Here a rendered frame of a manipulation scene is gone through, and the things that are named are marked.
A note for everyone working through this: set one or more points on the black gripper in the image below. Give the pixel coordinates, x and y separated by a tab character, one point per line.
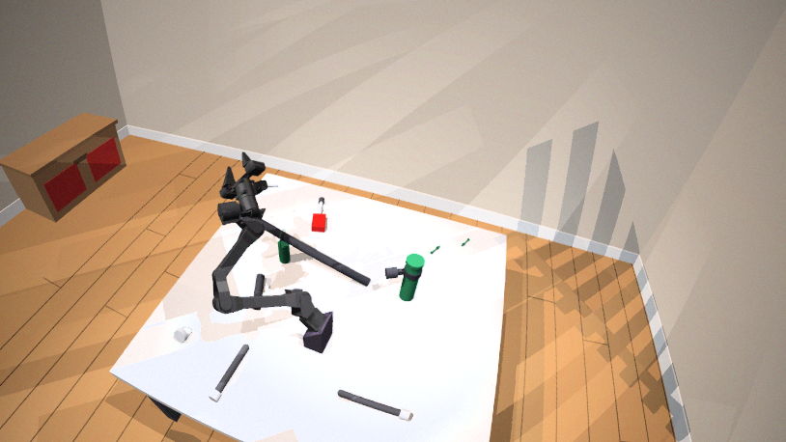
243	187

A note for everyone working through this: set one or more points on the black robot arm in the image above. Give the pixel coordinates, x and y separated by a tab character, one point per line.
251	229

